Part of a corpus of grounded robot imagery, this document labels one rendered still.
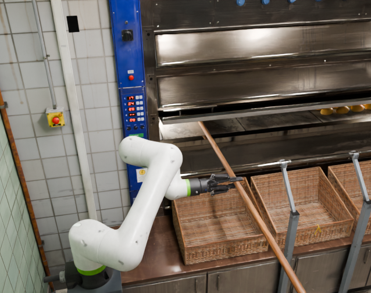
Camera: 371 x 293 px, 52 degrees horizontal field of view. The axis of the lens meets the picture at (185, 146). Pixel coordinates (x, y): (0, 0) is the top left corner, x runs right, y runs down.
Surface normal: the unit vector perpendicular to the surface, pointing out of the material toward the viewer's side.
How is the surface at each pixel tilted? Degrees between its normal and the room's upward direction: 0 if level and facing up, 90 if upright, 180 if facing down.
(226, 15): 90
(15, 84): 90
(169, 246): 0
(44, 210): 90
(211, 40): 70
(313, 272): 88
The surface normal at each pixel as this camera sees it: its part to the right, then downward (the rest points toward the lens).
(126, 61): 0.20, 0.48
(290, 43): 0.18, 0.16
